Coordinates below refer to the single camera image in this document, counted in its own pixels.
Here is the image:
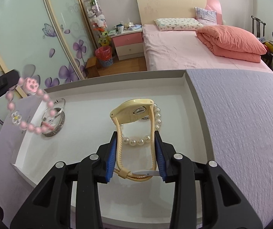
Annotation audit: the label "clear plush toy display tube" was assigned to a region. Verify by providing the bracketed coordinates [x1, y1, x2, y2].
[83, 0, 112, 47]

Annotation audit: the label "pink bead bracelet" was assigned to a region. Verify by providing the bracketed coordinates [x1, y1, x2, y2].
[5, 76, 57, 135]

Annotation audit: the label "thin silver bangle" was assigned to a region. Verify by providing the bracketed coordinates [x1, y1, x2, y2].
[42, 98, 66, 122]

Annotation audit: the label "white pearl bracelet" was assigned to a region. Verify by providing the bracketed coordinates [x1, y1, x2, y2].
[123, 104, 162, 146]

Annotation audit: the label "white printed pillow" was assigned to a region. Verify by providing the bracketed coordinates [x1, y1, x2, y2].
[154, 17, 204, 32]

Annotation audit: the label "bed with pink sheet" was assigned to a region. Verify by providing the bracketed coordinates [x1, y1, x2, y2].
[142, 24, 273, 73]

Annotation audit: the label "orange folded duvet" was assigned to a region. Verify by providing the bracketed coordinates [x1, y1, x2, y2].
[196, 25, 268, 64]

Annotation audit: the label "flower printed wardrobe doors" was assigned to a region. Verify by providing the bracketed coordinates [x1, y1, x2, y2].
[0, 0, 96, 172]

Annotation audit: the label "yellow wrist watch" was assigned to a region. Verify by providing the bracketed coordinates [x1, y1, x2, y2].
[109, 98, 161, 181]

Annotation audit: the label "wide silver cuff bangle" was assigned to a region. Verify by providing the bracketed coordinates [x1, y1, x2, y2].
[40, 111, 66, 137]

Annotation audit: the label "red lined trash basket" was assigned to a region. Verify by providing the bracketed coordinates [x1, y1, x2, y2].
[95, 46, 114, 67]

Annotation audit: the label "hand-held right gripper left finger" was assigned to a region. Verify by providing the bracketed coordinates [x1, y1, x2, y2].
[10, 131, 118, 229]

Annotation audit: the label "pink and white nightstand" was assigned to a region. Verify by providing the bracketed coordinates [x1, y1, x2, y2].
[109, 27, 145, 61]

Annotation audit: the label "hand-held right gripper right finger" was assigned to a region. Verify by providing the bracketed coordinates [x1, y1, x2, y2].
[154, 131, 263, 229]

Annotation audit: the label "grey cardboard tray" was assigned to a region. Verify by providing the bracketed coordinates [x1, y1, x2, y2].
[10, 69, 217, 228]

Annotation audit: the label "dark wooden chair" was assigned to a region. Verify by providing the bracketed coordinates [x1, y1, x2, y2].
[251, 15, 273, 67]

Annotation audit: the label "cream and pink headboard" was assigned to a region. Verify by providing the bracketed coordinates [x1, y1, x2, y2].
[136, 0, 223, 27]

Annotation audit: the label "small cardboard box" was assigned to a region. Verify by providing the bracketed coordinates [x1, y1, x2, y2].
[86, 57, 99, 79]

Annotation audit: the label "purple printed pillow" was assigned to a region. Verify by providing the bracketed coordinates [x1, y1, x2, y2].
[194, 7, 218, 25]

